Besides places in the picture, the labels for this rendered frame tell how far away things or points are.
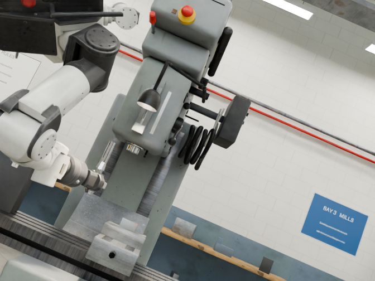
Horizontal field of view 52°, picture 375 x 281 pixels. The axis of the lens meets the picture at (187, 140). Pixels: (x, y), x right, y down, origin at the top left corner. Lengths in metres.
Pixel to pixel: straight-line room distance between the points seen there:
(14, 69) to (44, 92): 5.47
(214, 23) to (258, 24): 5.13
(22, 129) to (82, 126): 5.00
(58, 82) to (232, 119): 0.97
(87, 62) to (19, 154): 0.28
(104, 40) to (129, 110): 0.45
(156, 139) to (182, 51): 0.33
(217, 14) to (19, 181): 0.91
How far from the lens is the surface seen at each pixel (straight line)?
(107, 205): 1.81
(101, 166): 1.32
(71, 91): 0.93
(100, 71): 1.00
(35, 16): 1.08
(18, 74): 6.31
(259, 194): 5.83
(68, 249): 1.36
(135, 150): 1.43
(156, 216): 1.81
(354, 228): 6.36
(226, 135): 1.69
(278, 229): 5.92
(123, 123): 1.38
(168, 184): 1.81
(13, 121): 0.88
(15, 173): 1.50
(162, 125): 1.38
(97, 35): 1.01
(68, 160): 1.15
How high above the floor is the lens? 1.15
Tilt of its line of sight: 10 degrees up
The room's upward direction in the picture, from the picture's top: 24 degrees clockwise
